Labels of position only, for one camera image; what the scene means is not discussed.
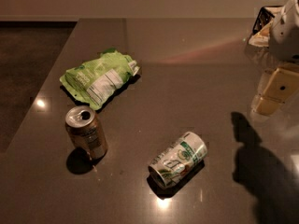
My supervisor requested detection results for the green white 7up can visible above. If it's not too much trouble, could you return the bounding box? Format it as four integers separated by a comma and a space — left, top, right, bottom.
149, 132, 207, 189

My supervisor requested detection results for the black wire napkin holder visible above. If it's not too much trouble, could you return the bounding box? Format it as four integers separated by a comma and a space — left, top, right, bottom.
252, 6, 282, 35

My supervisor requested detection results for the green chip bag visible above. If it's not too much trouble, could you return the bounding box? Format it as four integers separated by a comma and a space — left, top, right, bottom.
60, 49, 139, 110

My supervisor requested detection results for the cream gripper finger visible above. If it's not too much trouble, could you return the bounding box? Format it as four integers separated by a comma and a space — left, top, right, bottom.
254, 63, 299, 116

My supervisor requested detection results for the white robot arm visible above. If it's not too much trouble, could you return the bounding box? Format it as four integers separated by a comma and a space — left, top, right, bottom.
249, 0, 299, 116

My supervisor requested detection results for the brown gold soda can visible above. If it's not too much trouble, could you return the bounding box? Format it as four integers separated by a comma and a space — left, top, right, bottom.
65, 105, 107, 160

